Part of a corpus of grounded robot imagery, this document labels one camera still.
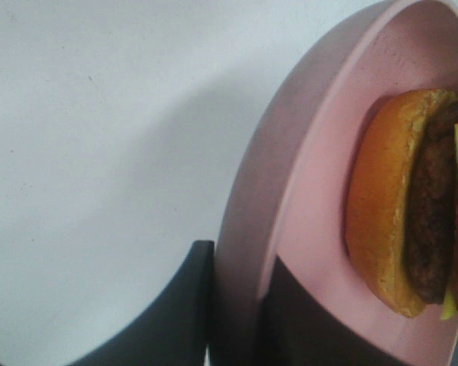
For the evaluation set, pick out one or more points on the toy burger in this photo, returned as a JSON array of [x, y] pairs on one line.
[[401, 220]]

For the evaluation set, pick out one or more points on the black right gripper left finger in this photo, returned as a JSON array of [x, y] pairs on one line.
[[173, 330]]

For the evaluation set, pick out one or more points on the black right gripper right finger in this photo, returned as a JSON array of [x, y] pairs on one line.
[[294, 329]]

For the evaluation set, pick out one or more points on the pink round plate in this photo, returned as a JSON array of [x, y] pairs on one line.
[[288, 198]]

